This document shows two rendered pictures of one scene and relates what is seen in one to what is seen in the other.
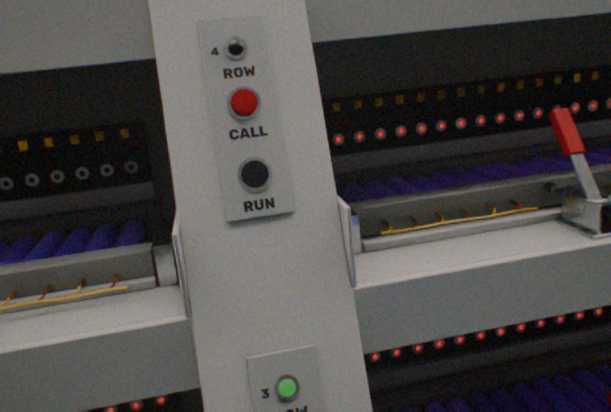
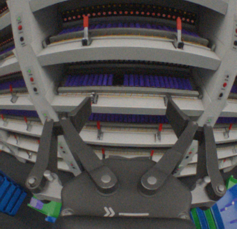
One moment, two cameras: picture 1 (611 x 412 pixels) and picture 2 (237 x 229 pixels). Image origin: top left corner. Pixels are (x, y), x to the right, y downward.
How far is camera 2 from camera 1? 0.39 m
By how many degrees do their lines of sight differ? 45
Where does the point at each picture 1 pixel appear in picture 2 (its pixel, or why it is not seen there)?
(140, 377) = (194, 114)
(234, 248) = (213, 103)
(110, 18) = (214, 64)
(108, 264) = (193, 95)
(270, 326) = (211, 113)
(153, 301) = (198, 103)
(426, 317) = (224, 114)
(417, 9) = not seen: outside the picture
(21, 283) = (181, 94)
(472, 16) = not seen: outside the picture
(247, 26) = (230, 73)
